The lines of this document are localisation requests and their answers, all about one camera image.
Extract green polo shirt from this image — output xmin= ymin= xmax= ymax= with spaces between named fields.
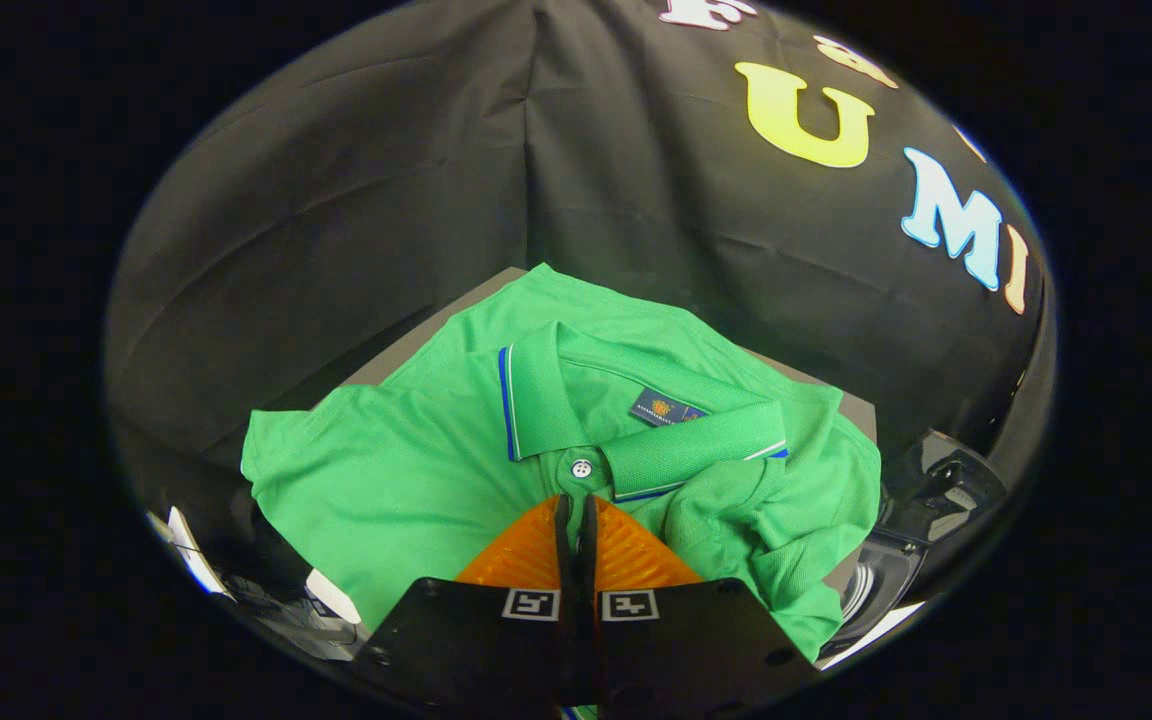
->
xmin=241 ymin=262 xmax=883 ymax=663

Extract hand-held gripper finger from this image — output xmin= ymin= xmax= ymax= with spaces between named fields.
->
xmin=351 ymin=493 xmax=578 ymax=707
xmin=577 ymin=493 xmax=823 ymax=713

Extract dark grey washing machine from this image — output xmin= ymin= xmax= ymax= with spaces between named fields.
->
xmin=816 ymin=430 xmax=1009 ymax=661

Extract dark glass washing machine lid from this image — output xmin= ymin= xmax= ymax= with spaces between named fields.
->
xmin=876 ymin=430 xmax=1009 ymax=549

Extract grey cabinet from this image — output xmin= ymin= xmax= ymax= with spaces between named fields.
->
xmin=340 ymin=266 xmax=879 ymax=601

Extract black backdrop cloth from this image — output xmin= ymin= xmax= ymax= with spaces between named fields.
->
xmin=104 ymin=0 xmax=1049 ymax=561

